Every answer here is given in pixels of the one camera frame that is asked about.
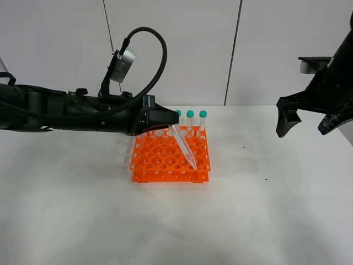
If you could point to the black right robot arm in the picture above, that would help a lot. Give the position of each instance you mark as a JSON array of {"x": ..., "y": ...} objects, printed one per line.
[{"x": 329, "y": 92}]

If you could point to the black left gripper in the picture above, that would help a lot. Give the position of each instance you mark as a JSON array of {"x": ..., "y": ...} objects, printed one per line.
[{"x": 145, "y": 116}]

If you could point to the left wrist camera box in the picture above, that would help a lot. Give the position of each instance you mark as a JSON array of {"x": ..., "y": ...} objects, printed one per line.
[{"x": 120, "y": 65}]

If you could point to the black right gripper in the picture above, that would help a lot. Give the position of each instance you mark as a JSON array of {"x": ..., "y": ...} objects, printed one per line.
[{"x": 329, "y": 92}]

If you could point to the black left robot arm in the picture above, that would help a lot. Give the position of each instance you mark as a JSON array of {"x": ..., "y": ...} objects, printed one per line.
[{"x": 28, "y": 108}]

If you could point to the green-capped test tube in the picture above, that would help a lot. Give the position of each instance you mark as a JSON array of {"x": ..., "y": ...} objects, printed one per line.
[{"x": 185, "y": 149}]

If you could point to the orange test tube rack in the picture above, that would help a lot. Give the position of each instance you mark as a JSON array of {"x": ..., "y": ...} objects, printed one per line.
[{"x": 158, "y": 158}]

